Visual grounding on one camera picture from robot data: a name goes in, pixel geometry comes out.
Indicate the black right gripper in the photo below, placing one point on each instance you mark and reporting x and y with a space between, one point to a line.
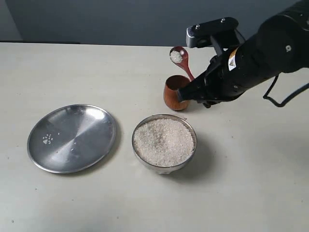
238 72

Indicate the dark red wooden spoon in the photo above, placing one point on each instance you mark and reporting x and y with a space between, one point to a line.
179 56

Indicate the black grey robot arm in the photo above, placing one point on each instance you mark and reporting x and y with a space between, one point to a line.
281 45

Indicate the steel bowl of rice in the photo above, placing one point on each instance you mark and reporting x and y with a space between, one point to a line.
164 143

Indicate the brown wooden cup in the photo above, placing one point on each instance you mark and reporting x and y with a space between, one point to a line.
172 84

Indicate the round steel plate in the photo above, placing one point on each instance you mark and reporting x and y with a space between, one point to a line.
72 138

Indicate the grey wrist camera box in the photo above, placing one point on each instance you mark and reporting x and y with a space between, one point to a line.
221 34

